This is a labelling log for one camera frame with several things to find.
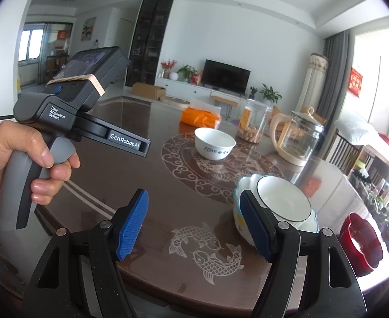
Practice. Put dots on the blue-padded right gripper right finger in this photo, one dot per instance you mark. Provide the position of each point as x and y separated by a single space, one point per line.
330 287

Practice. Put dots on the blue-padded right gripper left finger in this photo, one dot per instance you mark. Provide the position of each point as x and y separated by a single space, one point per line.
56 288

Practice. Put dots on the red flower-shaped bowl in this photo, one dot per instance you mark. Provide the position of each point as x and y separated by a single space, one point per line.
360 244

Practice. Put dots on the white ribbed black-rimmed bowl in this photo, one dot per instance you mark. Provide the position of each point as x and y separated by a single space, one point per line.
287 202

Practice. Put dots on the blue white scalloped bowl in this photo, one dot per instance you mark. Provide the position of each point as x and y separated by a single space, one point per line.
244 183

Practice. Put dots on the white bowl blue pattern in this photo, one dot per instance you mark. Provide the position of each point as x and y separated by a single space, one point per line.
213 144

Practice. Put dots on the person's left hand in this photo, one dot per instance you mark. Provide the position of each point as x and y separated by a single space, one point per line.
18 137

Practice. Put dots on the cardboard box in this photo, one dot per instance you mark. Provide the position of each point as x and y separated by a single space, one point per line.
144 90

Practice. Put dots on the black glass display cabinet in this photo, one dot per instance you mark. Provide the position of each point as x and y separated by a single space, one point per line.
147 41

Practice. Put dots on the red flower vase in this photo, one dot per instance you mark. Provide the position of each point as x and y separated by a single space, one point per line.
167 67

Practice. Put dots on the white tv cabinet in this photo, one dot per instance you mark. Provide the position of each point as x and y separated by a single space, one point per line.
187 91

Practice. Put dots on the orange tissue pack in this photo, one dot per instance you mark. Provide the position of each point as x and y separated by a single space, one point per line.
200 114

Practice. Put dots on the green leafy plant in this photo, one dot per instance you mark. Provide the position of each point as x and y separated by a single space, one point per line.
185 72

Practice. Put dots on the wooden crib bed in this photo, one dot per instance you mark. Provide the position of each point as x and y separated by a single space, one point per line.
374 158

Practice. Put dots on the white pillow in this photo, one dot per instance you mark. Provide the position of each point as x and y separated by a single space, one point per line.
356 132

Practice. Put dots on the black flat television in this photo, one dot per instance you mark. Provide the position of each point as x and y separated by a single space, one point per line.
222 76

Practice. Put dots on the orange lounge chair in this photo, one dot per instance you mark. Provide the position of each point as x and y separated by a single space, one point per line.
305 117

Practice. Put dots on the small wooden stool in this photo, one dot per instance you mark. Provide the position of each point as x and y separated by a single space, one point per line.
230 105

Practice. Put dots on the clear plastic snack jar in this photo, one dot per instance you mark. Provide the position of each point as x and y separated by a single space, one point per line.
254 120

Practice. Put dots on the potted green plant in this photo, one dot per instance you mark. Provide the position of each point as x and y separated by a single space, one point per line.
269 95

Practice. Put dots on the white standing air conditioner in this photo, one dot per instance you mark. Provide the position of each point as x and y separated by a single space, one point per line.
314 82

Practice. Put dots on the small potted plant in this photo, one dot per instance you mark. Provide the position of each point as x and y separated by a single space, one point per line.
253 92

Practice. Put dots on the grey curtain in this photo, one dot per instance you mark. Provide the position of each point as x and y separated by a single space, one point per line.
336 50

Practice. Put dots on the glass kettle cream handle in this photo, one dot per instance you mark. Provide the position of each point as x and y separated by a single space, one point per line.
292 143

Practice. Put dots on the red wall calendar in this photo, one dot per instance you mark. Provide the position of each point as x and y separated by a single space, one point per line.
355 82

